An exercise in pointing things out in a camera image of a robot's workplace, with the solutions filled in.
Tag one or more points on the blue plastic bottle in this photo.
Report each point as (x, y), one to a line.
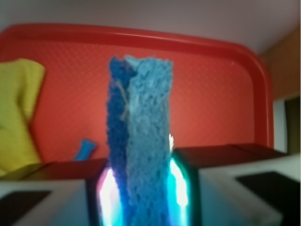
(86, 148)

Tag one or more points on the yellow cloth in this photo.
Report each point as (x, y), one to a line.
(20, 83)

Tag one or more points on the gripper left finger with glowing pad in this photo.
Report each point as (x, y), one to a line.
(70, 193)

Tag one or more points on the blue sponge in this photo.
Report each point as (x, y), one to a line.
(138, 128)

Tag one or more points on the red plastic tray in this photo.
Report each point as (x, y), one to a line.
(221, 91)

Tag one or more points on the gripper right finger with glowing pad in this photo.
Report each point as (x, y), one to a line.
(236, 185)

